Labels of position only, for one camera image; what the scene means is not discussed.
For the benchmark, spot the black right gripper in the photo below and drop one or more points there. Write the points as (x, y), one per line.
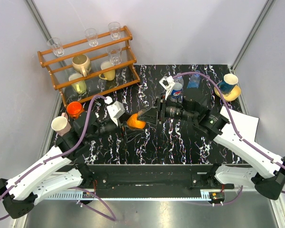
(152, 115)

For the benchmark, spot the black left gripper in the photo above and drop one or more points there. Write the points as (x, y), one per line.
(131, 134)

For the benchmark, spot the orange juice bottle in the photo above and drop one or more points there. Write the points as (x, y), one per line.
(134, 123)

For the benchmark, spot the Pepsi bottle blue cap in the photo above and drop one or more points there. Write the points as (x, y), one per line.
(178, 88)

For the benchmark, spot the clear blue water bottle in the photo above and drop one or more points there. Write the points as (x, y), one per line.
(194, 81)

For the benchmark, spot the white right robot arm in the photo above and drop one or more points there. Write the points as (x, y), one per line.
(267, 172)

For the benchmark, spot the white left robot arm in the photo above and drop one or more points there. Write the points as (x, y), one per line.
(22, 193)

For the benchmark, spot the yellow mug on shelf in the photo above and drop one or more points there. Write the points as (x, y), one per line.
(109, 75)

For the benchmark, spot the orange mug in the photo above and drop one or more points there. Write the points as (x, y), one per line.
(74, 109)

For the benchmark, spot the pale green mug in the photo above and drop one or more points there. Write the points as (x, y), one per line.
(80, 86)

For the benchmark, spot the pink mug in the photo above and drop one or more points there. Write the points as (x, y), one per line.
(61, 124)

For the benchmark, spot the clear glass middle shelf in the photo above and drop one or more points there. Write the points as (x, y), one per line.
(114, 54)

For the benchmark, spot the wooden three-tier shelf rack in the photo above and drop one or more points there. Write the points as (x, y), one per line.
(60, 68)

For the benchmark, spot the beige ceramic mug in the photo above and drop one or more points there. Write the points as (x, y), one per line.
(81, 64)

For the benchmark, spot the blue cup white inside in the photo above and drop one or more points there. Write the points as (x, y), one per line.
(228, 83)

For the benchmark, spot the yellow saucer plate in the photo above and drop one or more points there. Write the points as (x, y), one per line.
(233, 95)

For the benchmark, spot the clear glass top right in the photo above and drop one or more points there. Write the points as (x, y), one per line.
(114, 29)

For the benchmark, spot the clear glass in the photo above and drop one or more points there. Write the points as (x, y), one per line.
(92, 37)
(114, 29)
(56, 46)

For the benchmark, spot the clear glass top middle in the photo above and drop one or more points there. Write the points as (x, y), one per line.
(92, 37)

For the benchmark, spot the clear glass top left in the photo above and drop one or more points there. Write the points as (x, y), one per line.
(56, 46)

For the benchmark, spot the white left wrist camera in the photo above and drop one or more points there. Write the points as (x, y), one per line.
(115, 109)

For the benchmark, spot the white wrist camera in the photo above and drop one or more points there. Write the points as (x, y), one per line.
(115, 109)
(168, 83)

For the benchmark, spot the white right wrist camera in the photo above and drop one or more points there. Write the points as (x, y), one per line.
(168, 83)

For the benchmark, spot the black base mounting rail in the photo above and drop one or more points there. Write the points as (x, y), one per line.
(148, 181)

